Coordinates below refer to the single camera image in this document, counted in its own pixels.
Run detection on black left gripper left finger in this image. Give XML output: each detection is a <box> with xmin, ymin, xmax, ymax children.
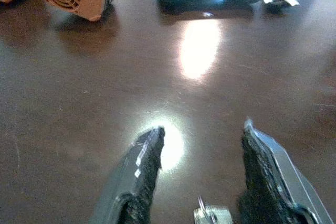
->
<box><xmin>89</xmin><ymin>125</ymin><xmax>165</xmax><ymax>224</ymax></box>

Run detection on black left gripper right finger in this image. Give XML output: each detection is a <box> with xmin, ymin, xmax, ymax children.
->
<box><xmin>237</xmin><ymin>116</ymin><xmax>333</xmax><ymax>224</ymax></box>

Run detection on silver keys on ring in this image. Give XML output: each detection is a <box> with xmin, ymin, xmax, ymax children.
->
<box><xmin>193</xmin><ymin>195</ymin><xmax>234</xmax><ymax>224</ymax></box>

